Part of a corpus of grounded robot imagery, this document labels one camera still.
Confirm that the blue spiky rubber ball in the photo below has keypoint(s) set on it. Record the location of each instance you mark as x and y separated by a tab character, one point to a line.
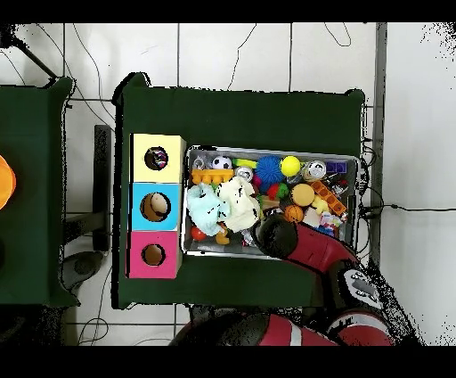
269	169

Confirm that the orange round object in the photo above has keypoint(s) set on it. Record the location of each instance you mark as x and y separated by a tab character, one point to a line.
6	182

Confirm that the red smooth ball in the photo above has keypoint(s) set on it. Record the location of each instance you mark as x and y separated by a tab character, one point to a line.
197	234

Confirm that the yellow smooth ball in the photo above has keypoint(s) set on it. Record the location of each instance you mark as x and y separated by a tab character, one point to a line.
290	166

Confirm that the cream waffle cloth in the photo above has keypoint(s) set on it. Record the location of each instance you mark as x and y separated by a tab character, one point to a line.
238	203

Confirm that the grey stand base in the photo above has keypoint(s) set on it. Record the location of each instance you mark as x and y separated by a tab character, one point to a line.
83	265

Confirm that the wooden box with three holes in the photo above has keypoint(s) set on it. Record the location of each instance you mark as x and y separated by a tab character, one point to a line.
156	176

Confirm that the orange toy basketball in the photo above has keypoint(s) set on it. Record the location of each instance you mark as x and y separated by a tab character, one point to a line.
294	214

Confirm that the dark green side table cloth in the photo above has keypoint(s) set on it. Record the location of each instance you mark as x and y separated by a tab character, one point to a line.
32	124

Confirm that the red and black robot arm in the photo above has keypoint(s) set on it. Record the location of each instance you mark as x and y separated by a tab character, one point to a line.
317	246

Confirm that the light teal waffle cloth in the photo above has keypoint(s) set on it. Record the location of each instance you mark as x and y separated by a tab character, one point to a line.
205	210

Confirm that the black and white soccer ball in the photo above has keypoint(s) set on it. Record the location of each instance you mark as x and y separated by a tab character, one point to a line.
221	163

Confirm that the orange toy building block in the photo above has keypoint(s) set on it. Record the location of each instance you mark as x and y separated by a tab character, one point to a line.
210	176

